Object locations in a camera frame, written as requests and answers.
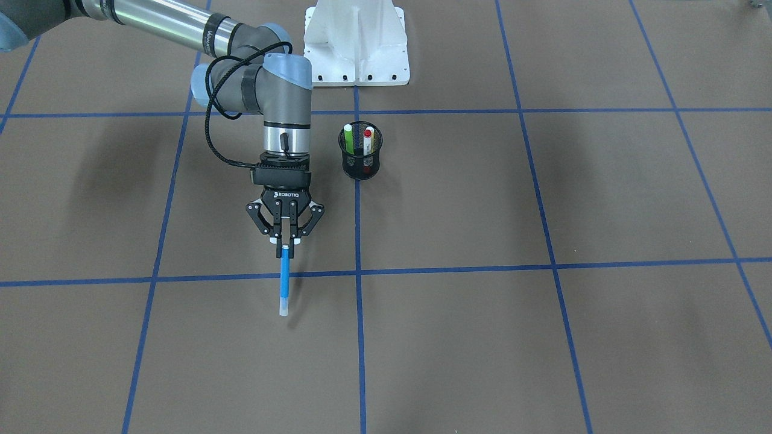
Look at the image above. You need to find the green marker pen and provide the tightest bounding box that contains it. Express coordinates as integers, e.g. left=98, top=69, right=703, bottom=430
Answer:
left=344, top=124, right=355, bottom=156

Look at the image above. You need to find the red marker pen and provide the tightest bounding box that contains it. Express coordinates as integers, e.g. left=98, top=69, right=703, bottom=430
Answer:
left=363, top=126, right=374, bottom=175

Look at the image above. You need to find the white camera stand base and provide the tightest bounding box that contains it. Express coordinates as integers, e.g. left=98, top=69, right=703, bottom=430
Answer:
left=303, top=1, right=411, bottom=87

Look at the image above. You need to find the yellow marker pen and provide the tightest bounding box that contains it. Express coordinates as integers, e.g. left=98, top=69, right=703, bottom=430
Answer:
left=371, top=127, right=383, bottom=156

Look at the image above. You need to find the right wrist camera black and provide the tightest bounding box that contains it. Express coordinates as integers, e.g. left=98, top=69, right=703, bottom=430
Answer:
left=250, top=167, right=312, bottom=189

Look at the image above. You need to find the blue marker pen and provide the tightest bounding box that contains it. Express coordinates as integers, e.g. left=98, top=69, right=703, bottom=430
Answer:
left=279, top=245, right=291, bottom=318

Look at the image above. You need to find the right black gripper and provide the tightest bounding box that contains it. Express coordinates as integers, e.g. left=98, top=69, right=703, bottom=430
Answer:
left=245, top=154, right=324, bottom=258

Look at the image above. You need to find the black mesh pen cup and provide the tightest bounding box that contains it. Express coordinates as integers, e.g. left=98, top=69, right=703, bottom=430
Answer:
left=338, top=121, right=380, bottom=181

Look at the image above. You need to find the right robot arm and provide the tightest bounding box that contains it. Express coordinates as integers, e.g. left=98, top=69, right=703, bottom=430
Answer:
left=1, top=1, right=324, bottom=259

